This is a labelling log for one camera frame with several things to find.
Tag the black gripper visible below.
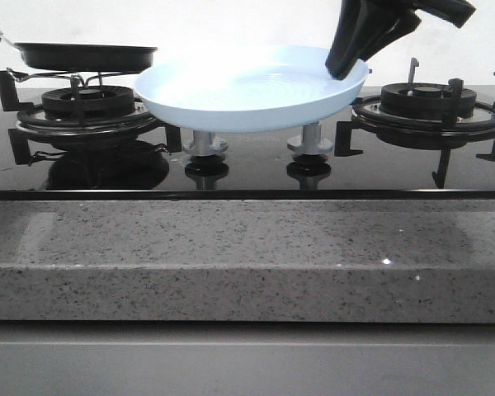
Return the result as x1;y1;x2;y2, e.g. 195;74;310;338
325;0;476;80

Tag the light blue plate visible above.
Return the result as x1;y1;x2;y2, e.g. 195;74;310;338
134;45;369;133

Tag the black frying pan green handle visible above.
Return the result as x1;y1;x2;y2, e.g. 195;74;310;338
8;42;158;73

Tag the right black pan support grate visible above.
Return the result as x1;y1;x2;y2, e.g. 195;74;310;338
334;58;495;189

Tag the black pan support grate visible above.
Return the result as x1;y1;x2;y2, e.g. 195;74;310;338
334;58;495;189
0;70;182;167

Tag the right silver stove knob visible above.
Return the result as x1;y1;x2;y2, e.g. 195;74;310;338
287;122;333;155

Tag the silver stove knob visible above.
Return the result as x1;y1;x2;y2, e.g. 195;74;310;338
183;130;228;157
287;122;333;155

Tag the left silver stove knob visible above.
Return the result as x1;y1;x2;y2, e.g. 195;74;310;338
183;130;228;157

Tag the left black gas burner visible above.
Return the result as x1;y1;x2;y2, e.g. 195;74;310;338
41;86;135;118

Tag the left black pan support grate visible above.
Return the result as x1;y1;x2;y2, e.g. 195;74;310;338
0;70;182;167

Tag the black glass cooktop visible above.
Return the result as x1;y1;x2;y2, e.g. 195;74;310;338
0;103;495;200

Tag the wire pan reducer stand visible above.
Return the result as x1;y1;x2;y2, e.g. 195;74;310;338
6;68;131;88

